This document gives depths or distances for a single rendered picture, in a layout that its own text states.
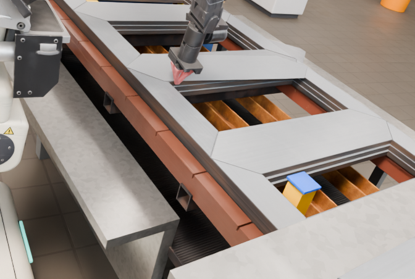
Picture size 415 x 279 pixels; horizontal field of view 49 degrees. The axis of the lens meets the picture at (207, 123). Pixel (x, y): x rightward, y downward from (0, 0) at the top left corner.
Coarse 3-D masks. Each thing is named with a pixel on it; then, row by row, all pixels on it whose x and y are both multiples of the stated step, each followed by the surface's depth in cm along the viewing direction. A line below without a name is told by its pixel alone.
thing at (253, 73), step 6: (234, 60) 164; (240, 60) 166; (246, 60) 167; (240, 66) 162; (246, 66) 163; (252, 66) 164; (246, 72) 158; (252, 72) 160; (258, 72) 161; (252, 78) 155; (258, 78) 156; (264, 78) 158
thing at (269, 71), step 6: (252, 60) 169; (258, 60) 170; (264, 60) 172; (258, 66) 166; (264, 66) 167; (270, 66) 169; (264, 72) 162; (270, 72) 164; (276, 72) 165; (270, 78) 159; (276, 78) 160; (282, 78) 162
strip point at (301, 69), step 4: (284, 60) 177; (288, 60) 178; (288, 64) 175; (292, 64) 176; (296, 64) 177; (300, 64) 178; (292, 68) 172; (296, 68) 173; (300, 68) 174; (304, 68) 175; (300, 72) 171; (304, 72) 172; (304, 76) 169
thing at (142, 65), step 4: (140, 56) 148; (144, 56) 148; (136, 60) 144; (140, 60) 145; (144, 60) 146; (136, 64) 142; (140, 64) 143; (144, 64) 143; (148, 64) 144; (136, 68) 140; (140, 68) 141; (144, 68) 141; (148, 68) 142; (152, 68) 143; (140, 72) 138; (144, 72) 139; (148, 72) 139; (152, 72) 140; (156, 72) 141; (152, 76) 138; (156, 76) 139; (160, 76) 139
